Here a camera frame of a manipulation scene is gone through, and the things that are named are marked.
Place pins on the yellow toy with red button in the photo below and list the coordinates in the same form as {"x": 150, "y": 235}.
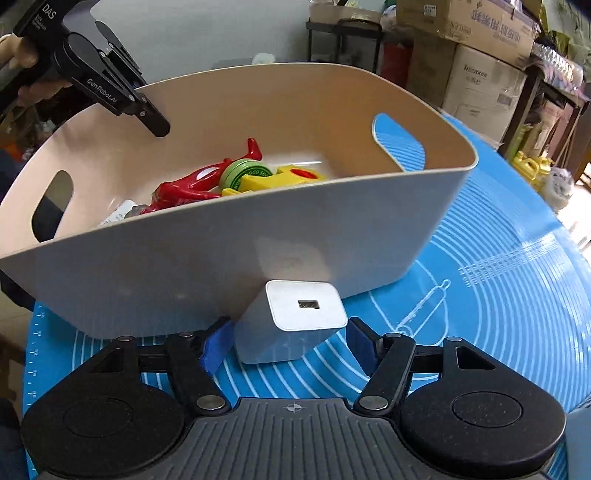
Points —
{"x": 295, "y": 175}

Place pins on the black metal shelf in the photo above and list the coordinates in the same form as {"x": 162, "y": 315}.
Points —
{"x": 344, "y": 41}

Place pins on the clear wrapped packet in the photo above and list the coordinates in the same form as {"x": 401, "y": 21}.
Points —
{"x": 121, "y": 210}

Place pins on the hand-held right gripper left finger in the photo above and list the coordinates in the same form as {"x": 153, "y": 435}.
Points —
{"x": 217, "y": 345}

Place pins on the white charger block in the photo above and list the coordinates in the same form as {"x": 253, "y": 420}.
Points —
{"x": 281, "y": 332}

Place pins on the yellow bottles on floor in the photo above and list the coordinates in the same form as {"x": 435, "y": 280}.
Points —
{"x": 533, "y": 168}

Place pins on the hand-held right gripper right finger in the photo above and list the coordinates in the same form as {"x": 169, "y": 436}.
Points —
{"x": 359, "y": 339}

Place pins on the person's left hand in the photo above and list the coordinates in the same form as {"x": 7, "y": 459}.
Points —
{"x": 21, "y": 53}

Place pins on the blue baking mat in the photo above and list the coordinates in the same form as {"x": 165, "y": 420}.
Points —
{"x": 508, "y": 300}

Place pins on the beige storage bin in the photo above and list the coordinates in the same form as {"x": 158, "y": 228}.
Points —
{"x": 184, "y": 267}

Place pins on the white plastic bag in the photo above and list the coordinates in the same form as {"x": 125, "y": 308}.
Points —
{"x": 559, "y": 187}

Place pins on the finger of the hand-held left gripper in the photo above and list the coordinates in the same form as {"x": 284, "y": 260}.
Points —
{"x": 154, "y": 120}
{"x": 121, "y": 53}

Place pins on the green round lid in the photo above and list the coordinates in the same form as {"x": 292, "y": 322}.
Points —
{"x": 240, "y": 173}

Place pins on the brown printed cardboard box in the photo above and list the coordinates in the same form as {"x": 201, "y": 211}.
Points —
{"x": 466, "y": 21}

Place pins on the red gift boxes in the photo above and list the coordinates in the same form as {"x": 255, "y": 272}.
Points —
{"x": 397, "y": 62}

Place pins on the dark wooden shelf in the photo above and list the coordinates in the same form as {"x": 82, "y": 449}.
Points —
{"x": 554, "y": 115}

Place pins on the red plastic toy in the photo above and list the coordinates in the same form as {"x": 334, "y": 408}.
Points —
{"x": 184, "y": 187}

